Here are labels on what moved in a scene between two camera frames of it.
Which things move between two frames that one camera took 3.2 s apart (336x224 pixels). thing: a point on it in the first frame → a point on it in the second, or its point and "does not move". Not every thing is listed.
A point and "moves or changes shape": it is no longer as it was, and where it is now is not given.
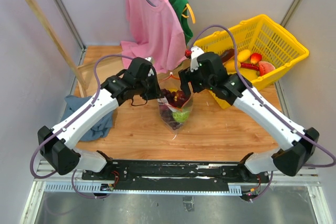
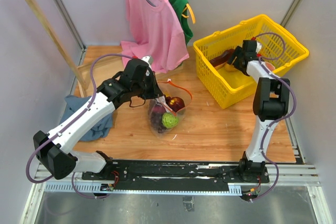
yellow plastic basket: [262, 35] does not move
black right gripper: [186, 76] → [237, 53]
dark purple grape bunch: [167, 114] → [157, 113]
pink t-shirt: [155, 31] does not move
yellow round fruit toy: [230, 66] does not move
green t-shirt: [178, 2] does not move
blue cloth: [72, 103] does not move
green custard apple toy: [181, 116] → [169, 120]
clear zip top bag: [176, 106] moves or changes shape
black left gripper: [156, 93] does not move
